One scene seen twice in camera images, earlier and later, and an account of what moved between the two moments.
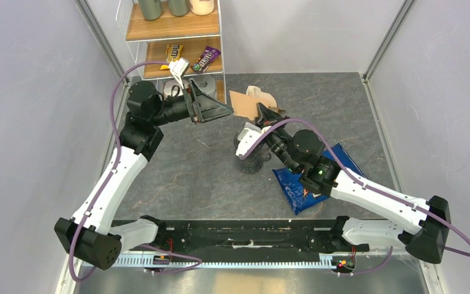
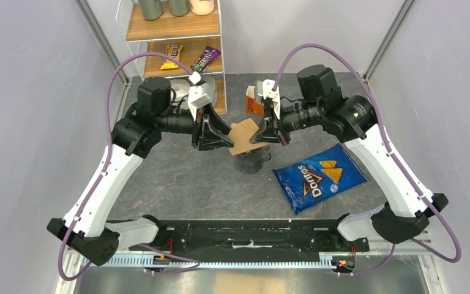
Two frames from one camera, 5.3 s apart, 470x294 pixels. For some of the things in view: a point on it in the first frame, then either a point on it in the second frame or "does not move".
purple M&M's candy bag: [209, 55] does not move
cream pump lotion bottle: [202, 7] does not move
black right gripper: [267, 115] → [268, 132]
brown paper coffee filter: [255, 91] → [240, 134]
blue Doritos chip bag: [300, 196] does not move
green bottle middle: [179, 8] does not move
